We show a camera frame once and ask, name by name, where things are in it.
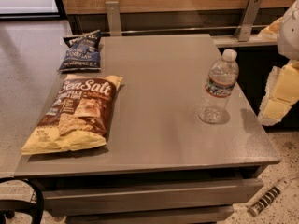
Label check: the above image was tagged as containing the clear plastic water bottle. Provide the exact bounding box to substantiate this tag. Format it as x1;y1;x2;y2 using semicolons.
198;49;239;124

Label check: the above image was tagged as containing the left metal bracket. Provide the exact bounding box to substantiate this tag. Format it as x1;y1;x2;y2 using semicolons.
106;1;122;36

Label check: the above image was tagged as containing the blue chip bag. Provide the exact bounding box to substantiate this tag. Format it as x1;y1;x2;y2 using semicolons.
58;30;102;72

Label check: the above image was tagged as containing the black chair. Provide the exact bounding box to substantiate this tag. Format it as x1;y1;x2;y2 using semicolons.
0;177;44;224

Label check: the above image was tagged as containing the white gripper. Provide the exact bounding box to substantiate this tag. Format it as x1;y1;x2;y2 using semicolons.
258;0;299;126

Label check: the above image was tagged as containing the metal bracket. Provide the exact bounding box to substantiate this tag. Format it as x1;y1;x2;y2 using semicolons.
235;0;263;42
106;1;122;36

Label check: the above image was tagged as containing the yellow brown sea salt chip bag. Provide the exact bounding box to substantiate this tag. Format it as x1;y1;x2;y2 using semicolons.
21;75;122;155

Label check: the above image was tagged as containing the right metal bracket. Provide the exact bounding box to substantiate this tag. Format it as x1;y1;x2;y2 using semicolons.
235;0;263;42

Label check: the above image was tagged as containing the white power strip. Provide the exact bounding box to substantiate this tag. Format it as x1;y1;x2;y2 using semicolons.
249;178;292;217

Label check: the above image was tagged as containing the grey drawer front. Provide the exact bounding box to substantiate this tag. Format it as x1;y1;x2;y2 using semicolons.
43;178;263;216

